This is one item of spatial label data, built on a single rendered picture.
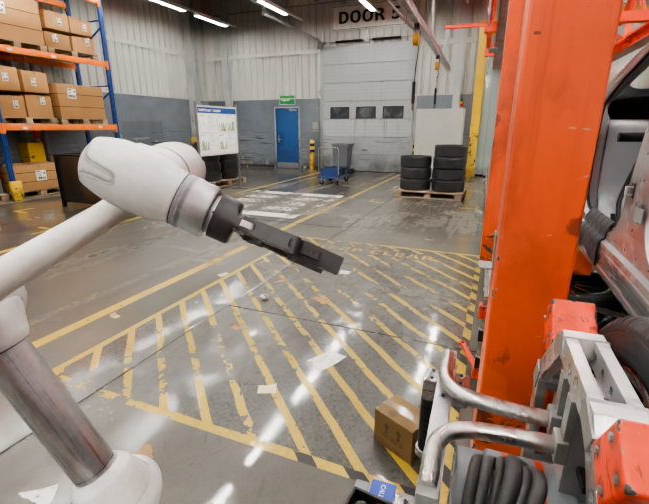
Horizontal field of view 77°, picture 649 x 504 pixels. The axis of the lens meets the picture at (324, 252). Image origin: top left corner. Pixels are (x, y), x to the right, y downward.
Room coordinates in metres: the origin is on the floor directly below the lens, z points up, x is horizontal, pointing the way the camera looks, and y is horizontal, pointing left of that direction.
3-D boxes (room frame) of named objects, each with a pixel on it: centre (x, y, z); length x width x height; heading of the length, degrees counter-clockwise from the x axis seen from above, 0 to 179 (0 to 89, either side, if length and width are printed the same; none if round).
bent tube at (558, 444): (0.45, -0.24, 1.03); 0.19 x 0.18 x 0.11; 69
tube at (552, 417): (0.64, -0.31, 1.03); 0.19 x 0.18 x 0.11; 69
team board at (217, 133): (9.44, 2.33, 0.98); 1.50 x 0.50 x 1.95; 158
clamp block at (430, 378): (0.73, -0.25, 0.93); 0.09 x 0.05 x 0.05; 69
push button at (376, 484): (0.89, -0.16, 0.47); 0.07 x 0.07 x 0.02; 69
